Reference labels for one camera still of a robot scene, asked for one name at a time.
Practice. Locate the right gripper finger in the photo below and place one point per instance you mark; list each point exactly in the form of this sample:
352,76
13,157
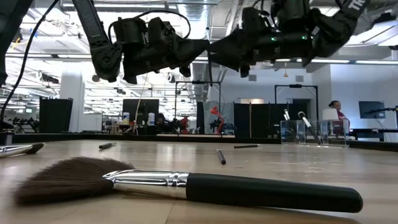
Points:
233,58
233,42

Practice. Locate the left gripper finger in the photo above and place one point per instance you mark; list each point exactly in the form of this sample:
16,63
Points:
192,57
189,44

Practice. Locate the thin silver-ferrule makeup brush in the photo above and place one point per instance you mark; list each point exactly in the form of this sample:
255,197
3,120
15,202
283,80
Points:
288,115

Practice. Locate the long thin black brush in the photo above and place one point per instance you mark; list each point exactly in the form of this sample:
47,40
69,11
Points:
221,158

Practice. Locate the black white-ferrule makeup brush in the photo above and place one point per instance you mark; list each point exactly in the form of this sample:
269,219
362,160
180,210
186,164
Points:
105,145

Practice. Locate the black fan makeup brush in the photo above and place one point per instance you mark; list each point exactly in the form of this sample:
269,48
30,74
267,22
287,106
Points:
248,191

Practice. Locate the red robot arm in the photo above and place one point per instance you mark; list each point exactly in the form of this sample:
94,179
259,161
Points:
216,112

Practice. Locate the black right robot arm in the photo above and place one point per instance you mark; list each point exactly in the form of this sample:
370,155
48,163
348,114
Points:
339,28

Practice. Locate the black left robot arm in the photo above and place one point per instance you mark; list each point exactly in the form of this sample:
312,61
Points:
99,46

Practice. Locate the black computer monitor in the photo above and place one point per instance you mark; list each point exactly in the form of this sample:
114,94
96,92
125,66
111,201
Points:
371,109
140,109

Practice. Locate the white wipes canister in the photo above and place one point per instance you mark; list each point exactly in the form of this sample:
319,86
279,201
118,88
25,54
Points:
151,119
126,118

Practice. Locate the black partition panel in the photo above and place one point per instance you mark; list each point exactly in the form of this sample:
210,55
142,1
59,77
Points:
56,115
258,119

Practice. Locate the person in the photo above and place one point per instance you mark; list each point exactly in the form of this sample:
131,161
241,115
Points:
337,107

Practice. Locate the white laptop lid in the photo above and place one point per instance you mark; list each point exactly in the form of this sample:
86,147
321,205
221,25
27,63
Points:
329,114

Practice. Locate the clear acrylic brush organizer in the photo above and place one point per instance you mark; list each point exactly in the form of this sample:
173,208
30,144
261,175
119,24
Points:
329,133

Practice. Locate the dark office desk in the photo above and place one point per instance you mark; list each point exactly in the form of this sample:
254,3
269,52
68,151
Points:
373,131

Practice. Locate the black frame stand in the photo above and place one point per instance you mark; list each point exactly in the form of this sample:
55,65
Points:
197,82
295,85

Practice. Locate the black upright frame post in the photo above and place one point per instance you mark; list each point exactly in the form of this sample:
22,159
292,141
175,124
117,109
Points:
9,31

